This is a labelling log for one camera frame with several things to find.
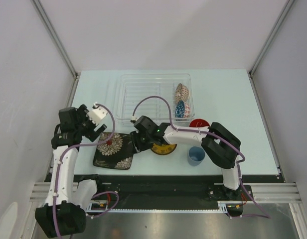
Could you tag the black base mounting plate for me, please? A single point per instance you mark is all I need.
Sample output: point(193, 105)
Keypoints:
point(167, 193)

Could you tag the blue triangle patterned bowl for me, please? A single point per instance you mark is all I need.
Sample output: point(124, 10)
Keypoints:
point(182, 110)

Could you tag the right aluminium frame post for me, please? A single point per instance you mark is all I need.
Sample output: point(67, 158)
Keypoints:
point(272, 35)

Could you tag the aluminium frame post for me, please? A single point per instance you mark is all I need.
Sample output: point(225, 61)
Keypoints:
point(54, 36)
point(272, 35)

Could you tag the left aluminium frame post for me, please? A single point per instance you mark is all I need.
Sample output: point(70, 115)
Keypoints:
point(54, 36)

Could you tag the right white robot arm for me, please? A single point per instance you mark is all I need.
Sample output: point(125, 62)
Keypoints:
point(221, 146)

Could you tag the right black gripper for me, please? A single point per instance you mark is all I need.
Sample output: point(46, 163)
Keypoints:
point(136, 135)

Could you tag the aluminium front rail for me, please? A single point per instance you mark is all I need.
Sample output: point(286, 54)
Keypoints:
point(262, 192)

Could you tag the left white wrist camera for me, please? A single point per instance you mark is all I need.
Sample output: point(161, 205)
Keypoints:
point(97, 113)

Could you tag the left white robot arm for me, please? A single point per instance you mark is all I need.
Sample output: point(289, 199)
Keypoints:
point(64, 210)

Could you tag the clear plastic dish rack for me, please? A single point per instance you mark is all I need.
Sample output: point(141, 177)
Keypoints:
point(147, 94)

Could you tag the yellow brown round saucer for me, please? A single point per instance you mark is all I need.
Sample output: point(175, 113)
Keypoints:
point(163, 149)

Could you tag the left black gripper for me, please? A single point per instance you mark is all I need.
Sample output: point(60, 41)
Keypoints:
point(91, 134)

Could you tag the black floral square plate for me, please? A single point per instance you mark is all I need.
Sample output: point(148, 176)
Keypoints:
point(116, 153)

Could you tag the light blue plastic cup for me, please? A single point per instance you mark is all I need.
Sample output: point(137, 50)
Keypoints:
point(195, 155)

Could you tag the red interior dark mug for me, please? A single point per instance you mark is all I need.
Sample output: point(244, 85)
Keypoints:
point(199, 123)

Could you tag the pink patterned bowl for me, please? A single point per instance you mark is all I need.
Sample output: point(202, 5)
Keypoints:
point(182, 93)

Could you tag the light blue cable duct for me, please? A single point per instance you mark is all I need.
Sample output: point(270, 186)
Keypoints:
point(98, 208)

